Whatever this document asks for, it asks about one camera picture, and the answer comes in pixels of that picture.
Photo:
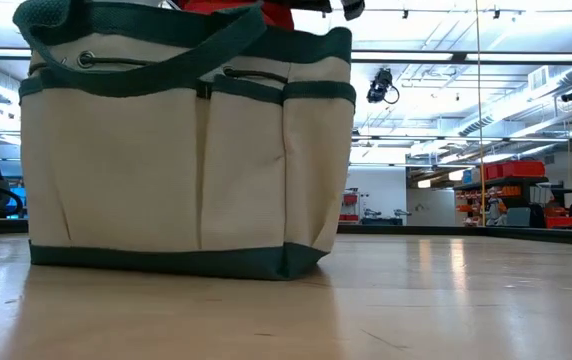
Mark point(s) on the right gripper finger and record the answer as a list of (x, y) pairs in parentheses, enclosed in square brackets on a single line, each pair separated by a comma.
[(311, 5), (352, 7)]

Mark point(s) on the red gardening glove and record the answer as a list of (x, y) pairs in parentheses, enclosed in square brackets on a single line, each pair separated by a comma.
[(278, 17)]

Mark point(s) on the cream and green gardening bag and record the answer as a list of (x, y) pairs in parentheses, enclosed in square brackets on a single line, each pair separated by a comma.
[(141, 175)]

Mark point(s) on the red tool cart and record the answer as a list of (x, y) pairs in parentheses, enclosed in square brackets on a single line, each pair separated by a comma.
[(349, 199)]

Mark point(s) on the red storage bin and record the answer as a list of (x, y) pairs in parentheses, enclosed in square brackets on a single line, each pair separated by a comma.
[(513, 169), (563, 222)]

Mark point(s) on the black storage shelf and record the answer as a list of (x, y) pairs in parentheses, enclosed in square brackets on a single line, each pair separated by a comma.
[(501, 181)]

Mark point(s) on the black overhead camera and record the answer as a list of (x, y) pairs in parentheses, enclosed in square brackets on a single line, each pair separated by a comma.
[(379, 86)]

